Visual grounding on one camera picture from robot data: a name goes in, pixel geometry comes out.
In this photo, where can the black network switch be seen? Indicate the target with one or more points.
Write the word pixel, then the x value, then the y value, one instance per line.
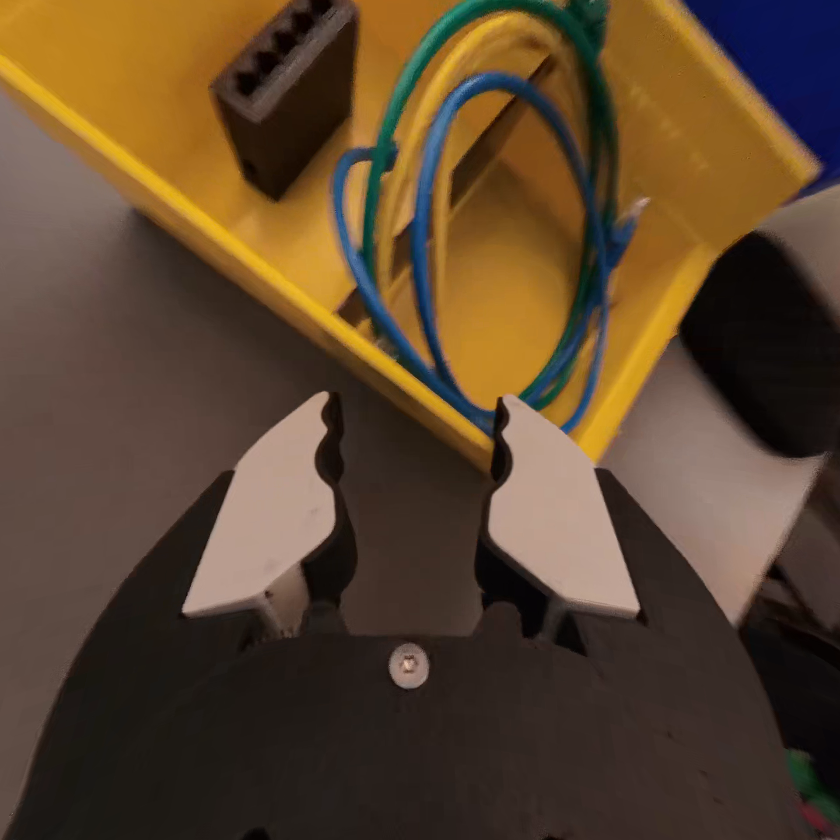
pixel 282 131

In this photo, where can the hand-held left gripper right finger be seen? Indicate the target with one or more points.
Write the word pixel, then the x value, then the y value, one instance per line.
pixel 564 525

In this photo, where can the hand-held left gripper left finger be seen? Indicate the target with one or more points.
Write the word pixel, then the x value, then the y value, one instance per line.
pixel 262 525

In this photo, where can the dark bin divider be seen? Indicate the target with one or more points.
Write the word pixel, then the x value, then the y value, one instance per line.
pixel 485 170

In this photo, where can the blue plastic bin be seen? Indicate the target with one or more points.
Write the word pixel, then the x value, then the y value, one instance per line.
pixel 774 65

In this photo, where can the yellow plastic bin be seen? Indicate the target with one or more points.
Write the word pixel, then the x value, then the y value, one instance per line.
pixel 512 295

